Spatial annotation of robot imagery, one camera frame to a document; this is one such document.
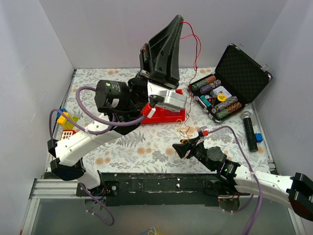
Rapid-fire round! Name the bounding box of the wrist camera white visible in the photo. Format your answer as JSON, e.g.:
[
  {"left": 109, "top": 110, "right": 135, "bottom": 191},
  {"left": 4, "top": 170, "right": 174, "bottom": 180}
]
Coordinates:
[
  {"left": 139, "top": 81, "right": 187, "bottom": 118},
  {"left": 197, "top": 126, "right": 208, "bottom": 140}
]

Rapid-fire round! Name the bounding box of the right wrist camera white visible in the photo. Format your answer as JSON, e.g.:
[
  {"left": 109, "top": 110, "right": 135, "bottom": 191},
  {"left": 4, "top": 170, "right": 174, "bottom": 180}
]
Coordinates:
[{"left": 197, "top": 126, "right": 208, "bottom": 140}]

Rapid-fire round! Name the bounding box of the blue toy brick left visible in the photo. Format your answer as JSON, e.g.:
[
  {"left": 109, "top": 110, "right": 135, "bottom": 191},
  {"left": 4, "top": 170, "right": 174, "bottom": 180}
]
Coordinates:
[{"left": 57, "top": 108, "right": 67, "bottom": 119}]

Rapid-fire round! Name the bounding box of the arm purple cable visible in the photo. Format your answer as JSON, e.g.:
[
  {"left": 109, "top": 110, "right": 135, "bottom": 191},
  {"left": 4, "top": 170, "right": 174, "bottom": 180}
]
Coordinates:
[
  {"left": 207, "top": 126, "right": 264, "bottom": 235},
  {"left": 48, "top": 86, "right": 147, "bottom": 226}
]

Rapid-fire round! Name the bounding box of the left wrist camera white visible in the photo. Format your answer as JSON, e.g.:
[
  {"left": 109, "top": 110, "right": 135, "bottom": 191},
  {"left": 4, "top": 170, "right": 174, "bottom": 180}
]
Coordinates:
[{"left": 139, "top": 81, "right": 187, "bottom": 118}]

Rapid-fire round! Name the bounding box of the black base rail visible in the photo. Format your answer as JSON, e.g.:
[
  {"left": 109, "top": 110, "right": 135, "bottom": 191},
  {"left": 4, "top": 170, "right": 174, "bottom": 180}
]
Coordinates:
[{"left": 91, "top": 173, "right": 241, "bottom": 207}]

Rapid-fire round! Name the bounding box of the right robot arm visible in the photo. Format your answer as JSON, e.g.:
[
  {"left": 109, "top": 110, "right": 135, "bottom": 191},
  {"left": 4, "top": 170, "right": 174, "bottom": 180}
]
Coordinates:
[{"left": 172, "top": 138, "right": 313, "bottom": 221}]

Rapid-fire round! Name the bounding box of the black microphone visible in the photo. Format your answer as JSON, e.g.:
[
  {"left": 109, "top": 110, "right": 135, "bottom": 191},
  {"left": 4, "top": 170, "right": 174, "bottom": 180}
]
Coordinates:
[{"left": 241, "top": 111, "right": 258, "bottom": 152}]

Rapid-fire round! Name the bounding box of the red white window brick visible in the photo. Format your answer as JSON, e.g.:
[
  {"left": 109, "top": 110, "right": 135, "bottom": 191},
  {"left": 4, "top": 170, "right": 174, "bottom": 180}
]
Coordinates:
[{"left": 60, "top": 130, "right": 76, "bottom": 140}]

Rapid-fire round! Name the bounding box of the black poker chip case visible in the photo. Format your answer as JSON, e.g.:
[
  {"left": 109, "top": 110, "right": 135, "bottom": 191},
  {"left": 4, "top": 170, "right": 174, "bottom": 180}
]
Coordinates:
[{"left": 187, "top": 44, "right": 272, "bottom": 123}]

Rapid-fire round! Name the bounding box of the blue toy block right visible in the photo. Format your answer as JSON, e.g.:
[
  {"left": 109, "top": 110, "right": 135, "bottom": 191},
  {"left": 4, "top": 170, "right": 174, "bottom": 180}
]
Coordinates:
[{"left": 255, "top": 133, "right": 264, "bottom": 143}]

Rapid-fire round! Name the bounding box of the green toy brick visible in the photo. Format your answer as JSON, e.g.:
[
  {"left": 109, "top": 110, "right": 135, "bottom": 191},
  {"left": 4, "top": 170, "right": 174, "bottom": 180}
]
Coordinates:
[{"left": 69, "top": 116, "right": 79, "bottom": 123}]

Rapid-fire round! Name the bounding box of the red plastic bin right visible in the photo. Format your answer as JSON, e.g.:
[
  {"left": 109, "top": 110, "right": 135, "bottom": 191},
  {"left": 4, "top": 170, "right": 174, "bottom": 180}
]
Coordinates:
[{"left": 141, "top": 107, "right": 185, "bottom": 124}]

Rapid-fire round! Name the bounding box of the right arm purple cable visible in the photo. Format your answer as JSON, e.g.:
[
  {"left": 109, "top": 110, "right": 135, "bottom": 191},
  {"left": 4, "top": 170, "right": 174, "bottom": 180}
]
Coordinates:
[{"left": 207, "top": 126, "right": 264, "bottom": 235}]

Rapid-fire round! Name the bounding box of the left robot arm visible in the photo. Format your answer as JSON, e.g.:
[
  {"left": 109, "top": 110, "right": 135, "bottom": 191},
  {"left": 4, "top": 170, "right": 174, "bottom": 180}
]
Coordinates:
[{"left": 47, "top": 15, "right": 187, "bottom": 196}]

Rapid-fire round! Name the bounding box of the yellow toy brick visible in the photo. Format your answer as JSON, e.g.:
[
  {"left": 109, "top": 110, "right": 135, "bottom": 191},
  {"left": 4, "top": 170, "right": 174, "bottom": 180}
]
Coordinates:
[{"left": 57, "top": 115, "right": 74, "bottom": 130}]

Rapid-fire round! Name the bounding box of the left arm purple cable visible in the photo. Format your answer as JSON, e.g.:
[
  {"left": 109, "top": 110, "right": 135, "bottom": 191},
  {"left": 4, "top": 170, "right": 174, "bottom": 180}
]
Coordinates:
[{"left": 48, "top": 86, "right": 147, "bottom": 226}]

